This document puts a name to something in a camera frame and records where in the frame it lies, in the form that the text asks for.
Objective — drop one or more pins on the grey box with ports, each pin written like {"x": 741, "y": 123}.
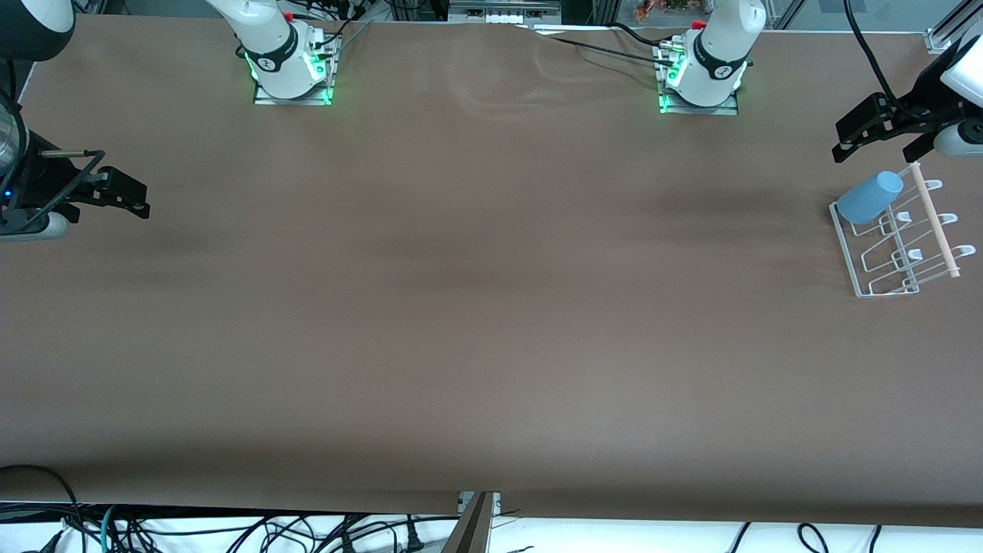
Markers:
{"x": 507, "y": 9}

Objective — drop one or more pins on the aluminium table edge post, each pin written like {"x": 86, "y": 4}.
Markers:
{"x": 472, "y": 534}

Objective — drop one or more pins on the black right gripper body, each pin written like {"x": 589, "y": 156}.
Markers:
{"x": 40, "y": 178}

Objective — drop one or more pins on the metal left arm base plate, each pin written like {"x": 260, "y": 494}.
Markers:
{"x": 729, "y": 110}

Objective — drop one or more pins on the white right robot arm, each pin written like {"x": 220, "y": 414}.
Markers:
{"x": 273, "y": 54}

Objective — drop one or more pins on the brown table cover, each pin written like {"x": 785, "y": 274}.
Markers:
{"x": 491, "y": 307}

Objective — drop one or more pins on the orange red cluttered item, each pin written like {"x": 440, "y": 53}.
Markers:
{"x": 660, "y": 9}

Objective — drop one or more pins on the blue plastic cup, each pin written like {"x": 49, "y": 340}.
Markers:
{"x": 868, "y": 198}

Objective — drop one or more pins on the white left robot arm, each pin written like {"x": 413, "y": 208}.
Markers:
{"x": 718, "y": 61}

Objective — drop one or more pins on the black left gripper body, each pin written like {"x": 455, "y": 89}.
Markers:
{"x": 928, "y": 104}

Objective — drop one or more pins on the aluminium frame corner profile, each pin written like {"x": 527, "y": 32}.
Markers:
{"x": 941, "y": 34}

